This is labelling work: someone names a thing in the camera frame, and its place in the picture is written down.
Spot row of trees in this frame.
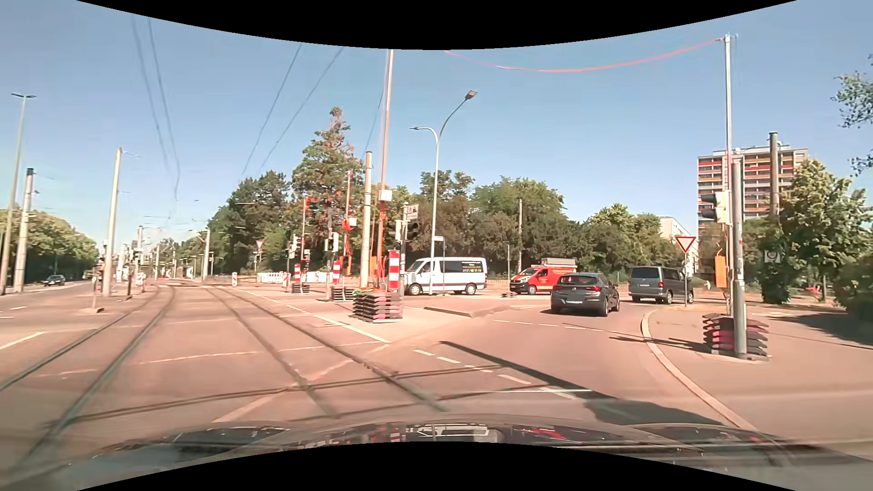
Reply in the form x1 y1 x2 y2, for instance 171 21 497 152
0 206 100 284
156 106 703 282

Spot temporary traffic light on pole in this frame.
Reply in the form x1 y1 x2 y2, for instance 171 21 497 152
700 155 770 361

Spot tree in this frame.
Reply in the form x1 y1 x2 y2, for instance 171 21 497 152
753 158 873 305

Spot stack of base plates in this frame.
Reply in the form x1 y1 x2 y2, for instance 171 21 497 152
352 291 405 323

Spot white building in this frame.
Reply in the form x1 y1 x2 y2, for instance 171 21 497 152
657 216 701 275

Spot white van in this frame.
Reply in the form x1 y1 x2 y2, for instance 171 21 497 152
404 256 488 297

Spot tall orange pole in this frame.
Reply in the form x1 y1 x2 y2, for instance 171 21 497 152
375 49 395 287

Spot red van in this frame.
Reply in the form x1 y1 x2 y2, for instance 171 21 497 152
509 258 578 296

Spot grey van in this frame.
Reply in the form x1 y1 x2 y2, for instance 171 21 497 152
627 265 695 305

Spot traffic light with sign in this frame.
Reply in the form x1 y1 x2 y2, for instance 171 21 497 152
393 203 421 294

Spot row of red white barriers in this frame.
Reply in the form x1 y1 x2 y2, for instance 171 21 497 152
229 262 343 290

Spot car's own bonnet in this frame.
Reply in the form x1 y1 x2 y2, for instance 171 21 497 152
14 415 867 491

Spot grey asphalt road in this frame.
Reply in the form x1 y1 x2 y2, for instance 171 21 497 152
0 278 873 471

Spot grey paved pavement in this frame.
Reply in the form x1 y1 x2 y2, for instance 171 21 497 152
641 295 873 459

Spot tall apartment building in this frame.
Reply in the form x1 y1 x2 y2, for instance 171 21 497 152
696 145 811 236

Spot overhead wires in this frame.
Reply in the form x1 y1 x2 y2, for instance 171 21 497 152
130 17 386 226

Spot tram track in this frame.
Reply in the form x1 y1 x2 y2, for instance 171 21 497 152
0 283 451 471

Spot grey catenary pole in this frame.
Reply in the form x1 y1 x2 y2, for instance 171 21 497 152
359 151 374 289
101 146 125 297
12 168 36 293

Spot dark grey car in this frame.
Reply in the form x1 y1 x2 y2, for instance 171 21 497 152
550 272 621 317

